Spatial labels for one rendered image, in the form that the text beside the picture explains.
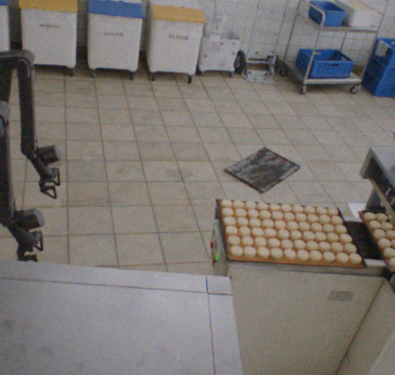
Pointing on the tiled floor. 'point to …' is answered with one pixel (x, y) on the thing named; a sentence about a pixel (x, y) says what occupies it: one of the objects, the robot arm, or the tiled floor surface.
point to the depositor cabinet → (372, 325)
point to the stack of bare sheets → (263, 169)
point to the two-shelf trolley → (339, 49)
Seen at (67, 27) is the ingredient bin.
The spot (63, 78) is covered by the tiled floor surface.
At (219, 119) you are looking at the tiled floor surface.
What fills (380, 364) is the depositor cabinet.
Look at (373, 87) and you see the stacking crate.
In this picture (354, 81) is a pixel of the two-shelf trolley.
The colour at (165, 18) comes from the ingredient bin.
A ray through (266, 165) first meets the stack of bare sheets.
